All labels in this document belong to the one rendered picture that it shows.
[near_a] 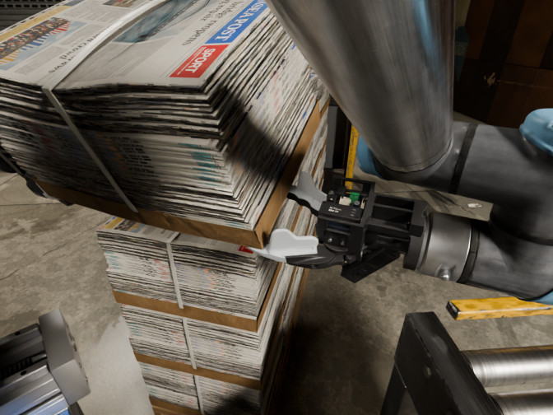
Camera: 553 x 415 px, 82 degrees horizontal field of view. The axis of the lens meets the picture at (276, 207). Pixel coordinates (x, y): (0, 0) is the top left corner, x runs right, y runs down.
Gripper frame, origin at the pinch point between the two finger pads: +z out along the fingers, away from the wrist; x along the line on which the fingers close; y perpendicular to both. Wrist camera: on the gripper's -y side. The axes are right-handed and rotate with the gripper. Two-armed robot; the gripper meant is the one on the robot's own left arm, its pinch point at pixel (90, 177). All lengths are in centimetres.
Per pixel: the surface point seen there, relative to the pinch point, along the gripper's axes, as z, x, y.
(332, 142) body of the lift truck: 3, 160, -116
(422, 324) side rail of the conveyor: 59, -2, -19
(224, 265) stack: 21.7, -0.3, -20.4
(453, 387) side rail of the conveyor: 63, -10, -15
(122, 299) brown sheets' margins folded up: -6.7, -10.0, -34.3
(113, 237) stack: -3.7, -2.5, -16.7
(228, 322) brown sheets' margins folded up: 21.3, -6.5, -36.1
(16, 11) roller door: -679, 427, -113
